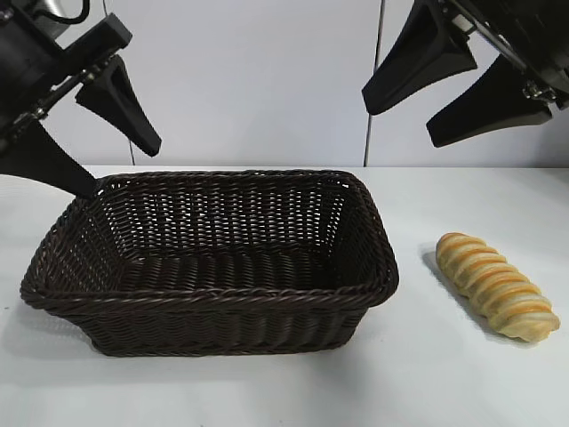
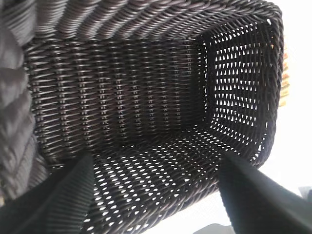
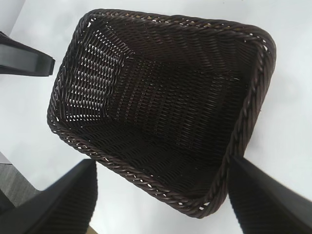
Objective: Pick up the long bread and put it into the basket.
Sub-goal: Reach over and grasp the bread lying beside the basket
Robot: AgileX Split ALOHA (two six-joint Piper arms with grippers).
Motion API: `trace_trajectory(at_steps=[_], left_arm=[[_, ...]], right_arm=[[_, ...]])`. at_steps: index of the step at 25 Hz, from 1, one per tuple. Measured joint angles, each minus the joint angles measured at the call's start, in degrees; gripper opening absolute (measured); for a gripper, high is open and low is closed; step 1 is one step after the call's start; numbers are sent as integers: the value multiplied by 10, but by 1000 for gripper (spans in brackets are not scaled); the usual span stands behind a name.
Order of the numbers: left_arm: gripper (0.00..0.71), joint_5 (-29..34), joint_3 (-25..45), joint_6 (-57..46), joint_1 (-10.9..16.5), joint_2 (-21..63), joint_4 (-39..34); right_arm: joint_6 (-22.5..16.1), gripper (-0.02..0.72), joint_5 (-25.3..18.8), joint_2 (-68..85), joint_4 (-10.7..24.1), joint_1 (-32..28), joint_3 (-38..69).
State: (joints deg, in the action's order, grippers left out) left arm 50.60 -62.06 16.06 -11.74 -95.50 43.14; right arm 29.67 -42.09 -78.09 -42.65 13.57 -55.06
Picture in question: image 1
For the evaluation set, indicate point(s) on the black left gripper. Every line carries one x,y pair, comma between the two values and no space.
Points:
26,66

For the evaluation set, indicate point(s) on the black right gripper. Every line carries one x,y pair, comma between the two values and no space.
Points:
529,35

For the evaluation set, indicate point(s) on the long twisted bread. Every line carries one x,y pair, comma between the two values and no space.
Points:
493,284

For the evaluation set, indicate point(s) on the dark brown wicker basket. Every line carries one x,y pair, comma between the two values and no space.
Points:
222,320

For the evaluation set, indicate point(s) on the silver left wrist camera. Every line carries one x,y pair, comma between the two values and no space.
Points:
55,5

